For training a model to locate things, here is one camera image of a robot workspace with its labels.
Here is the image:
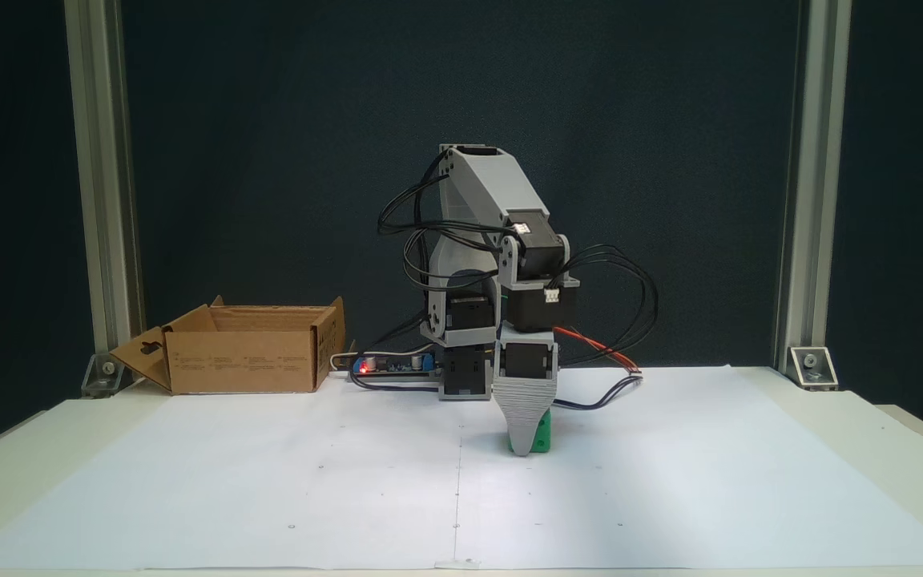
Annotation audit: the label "large white paper sheet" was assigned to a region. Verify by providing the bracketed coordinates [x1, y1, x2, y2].
[0, 366, 923, 571]

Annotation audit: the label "grey aluminium frame post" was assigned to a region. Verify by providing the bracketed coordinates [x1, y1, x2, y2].
[774, 0, 852, 377]
[63, 0, 147, 385]

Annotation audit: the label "green dice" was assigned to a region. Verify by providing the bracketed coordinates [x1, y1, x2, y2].
[504, 407, 553, 454]

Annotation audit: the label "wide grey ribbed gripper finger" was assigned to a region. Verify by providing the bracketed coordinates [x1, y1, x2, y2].
[494, 377, 557, 458]

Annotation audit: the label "open cardboard box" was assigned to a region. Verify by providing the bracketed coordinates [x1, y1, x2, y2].
[109, 295, 347, 395]

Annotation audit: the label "metal corner bracket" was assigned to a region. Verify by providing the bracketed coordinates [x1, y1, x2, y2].
[788, 346, 839, 391]
[81, 353, 124, 397]

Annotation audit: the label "red orange wires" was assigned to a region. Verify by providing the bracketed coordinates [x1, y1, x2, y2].
[554, 325, 643, 374]

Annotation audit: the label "black cable bundle white connector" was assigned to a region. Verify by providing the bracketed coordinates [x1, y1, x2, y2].
[546, 244, 660, 411]

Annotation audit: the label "blue circuit board red LED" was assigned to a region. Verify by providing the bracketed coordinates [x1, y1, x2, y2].
[352, 354, 440, 378]

